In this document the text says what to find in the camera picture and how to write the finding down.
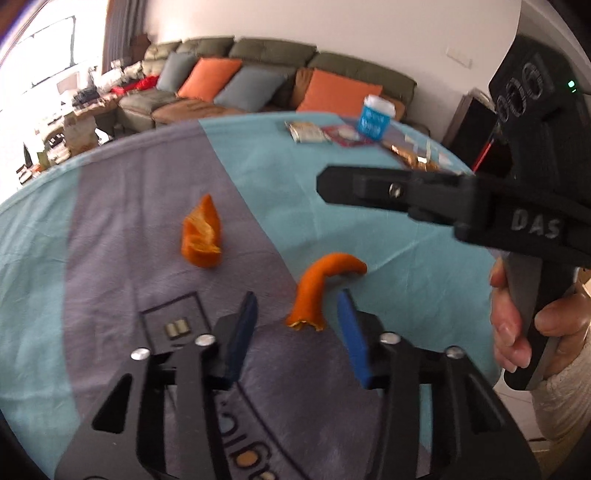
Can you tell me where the olive green sectional sofa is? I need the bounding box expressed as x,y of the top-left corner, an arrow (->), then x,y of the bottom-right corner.
116,37 -> 417,133

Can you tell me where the person's right hand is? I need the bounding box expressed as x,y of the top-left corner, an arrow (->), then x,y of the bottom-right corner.
490,259 -> 590,379

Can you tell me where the orange peel curved piece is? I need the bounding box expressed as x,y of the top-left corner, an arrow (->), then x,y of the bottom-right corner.
284,252 -> 368,332

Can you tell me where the red flat packet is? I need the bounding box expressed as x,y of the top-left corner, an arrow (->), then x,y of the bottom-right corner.
322,124 -> 375,148

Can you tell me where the orange cushion middle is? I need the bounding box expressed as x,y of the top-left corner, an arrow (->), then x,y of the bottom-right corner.
177,58 -> 242,102

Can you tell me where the orange cushion near end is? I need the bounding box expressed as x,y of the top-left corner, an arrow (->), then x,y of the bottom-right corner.
290,68 -> 383,117

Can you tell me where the cluttered dark coffee table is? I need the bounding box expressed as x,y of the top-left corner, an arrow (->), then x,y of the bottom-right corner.
16,103 -> 117,186

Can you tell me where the orange peel upright piece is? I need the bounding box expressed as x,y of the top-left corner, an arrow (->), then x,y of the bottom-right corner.
181,194 -> 222,269

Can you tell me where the blue-grey cushion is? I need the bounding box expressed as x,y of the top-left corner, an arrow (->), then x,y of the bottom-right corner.
156,52 -> 197,93
213,66 -> 287,113

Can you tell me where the cream knitted sleeve forearm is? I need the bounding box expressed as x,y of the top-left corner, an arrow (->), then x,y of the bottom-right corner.
532,346 -> 590,442

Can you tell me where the grey and orange curtain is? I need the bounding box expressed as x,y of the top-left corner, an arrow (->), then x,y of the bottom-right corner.
102,0 -> 147,73

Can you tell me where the teal and grey tablecloth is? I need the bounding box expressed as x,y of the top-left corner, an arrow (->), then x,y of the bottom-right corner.
1,114 -> 499,479

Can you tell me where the blue cup white lid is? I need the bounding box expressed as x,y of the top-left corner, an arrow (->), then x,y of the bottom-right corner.
356,95 -> 396,142

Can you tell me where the golden snack wrapper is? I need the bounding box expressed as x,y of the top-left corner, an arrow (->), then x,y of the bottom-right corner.
381,141 -> 441,172

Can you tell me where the red cloth on sofa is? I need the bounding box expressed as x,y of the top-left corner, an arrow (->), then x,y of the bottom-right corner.
110,75 -> 159,96

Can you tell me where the flat snack packet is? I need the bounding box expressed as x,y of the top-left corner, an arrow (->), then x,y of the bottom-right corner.
284,121 -> 329,143

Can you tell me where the brown blanket on sofa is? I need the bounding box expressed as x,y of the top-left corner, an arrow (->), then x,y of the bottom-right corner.
151,99 -> 245,126

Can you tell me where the blue-grey cushion far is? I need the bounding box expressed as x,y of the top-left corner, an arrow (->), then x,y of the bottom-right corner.
156,52 -> 197,93

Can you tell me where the blue-grey cushion middle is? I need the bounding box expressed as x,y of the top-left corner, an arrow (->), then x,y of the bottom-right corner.
213,66 -> 287,113

